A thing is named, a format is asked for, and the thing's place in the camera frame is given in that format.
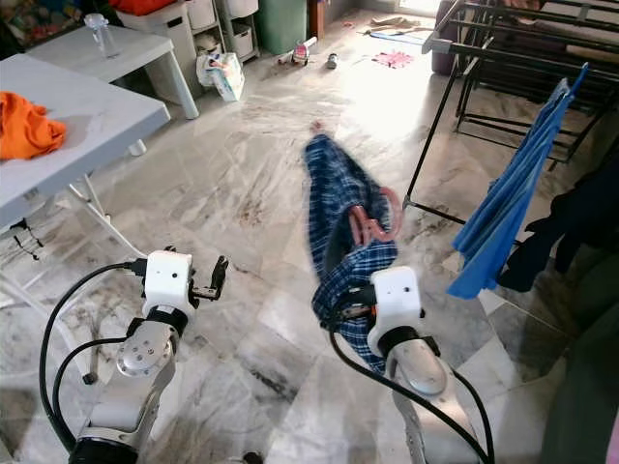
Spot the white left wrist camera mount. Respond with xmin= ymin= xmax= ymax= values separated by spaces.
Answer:
xmin=142 ymin=249 xmax=194 ymax=320

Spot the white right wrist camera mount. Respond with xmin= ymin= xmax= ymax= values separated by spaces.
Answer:
xmin=368 ymin=265 xmax=424 ymax=334

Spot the orange garment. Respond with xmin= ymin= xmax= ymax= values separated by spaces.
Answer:
xmin=0 ymin=92 xmax=67 ymax=161

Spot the blue plaid garment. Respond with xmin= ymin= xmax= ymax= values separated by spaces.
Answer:
xmin=303 ymin=133 xmax=399 ymax=373

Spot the packaged tissue pack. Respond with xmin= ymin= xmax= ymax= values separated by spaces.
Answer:
xmin=196 ymin=50 xmax=246 ymax=102

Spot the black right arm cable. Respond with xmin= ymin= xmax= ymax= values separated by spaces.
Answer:
xmin=329 ymin=307 xmax=496 ymax=464

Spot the clear plastic bottle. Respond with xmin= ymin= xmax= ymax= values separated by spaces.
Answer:
xmin=84 ymin=14 xmax=119 ymax=59

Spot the pink clothes hanger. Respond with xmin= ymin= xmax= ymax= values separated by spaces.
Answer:
xmin=348 ymin=186 xmax=404 ymax=245

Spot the grey folding table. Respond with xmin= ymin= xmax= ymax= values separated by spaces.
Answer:
xmin=0 ymin=53 xmax=172 ymax=385

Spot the red cloth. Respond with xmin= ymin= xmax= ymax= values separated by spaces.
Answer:
xmin=113 ymin=0 xmax=180 ymax=16

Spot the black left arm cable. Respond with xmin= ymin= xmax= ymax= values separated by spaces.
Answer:
xmin=50 ymin=334 xmax=132 ymax=448
xmin=38 ymin=259 xmax=146 ymax=455

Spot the dark green sofa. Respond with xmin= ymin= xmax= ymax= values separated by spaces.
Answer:
xmin=537 ymin=251 xmax=619 ymax=464

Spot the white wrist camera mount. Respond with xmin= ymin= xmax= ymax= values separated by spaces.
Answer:
xmin=368 ymin=265 xmax=424 ymax=334
xmin=142 ymin=249 xmax=194 ymax=320

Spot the black metal drying rack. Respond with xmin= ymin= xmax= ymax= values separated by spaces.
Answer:
xmin=403 ymin=0 xmax=619 ymax=229

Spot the beige cloth scrap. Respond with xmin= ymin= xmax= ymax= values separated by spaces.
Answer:
xmin=368 ymin=14 xmax=425 ymax=32

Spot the light blue flat mat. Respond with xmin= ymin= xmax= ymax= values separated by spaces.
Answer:
xmin=369 ymin=31 xmax=428 ymax=45

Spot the purple armchair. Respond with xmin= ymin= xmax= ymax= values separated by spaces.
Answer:
xmin=432 ymin=24 xmax=465 ymax=76

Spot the small colourful toy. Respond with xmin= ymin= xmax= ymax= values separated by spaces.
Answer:
xmin=278 ymin=37 xmax=318 ymax=67

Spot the bright blue garment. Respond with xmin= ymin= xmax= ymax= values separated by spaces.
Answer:
xmin=447 ymin=63 xmax=591 ymax=301

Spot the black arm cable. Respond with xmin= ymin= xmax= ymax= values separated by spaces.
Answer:
xmin=50 ymin=334 xmax=132 ymax=448
xmin=329 ymin=307 xmax=496 ymax=464
xmin=38 ymin=259 xmax=146 ymax=455

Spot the green laundry basket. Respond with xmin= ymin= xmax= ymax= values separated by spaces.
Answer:
xmin=256 ymin=0 xmax=309 ymax=56

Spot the dark navy garment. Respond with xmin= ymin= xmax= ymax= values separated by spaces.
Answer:
xmin=498 ymin=164 xmax=619 ymax=291

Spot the small white table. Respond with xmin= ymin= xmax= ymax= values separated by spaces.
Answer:
xmin=27 ymin=24 xmax=199 ymax=122

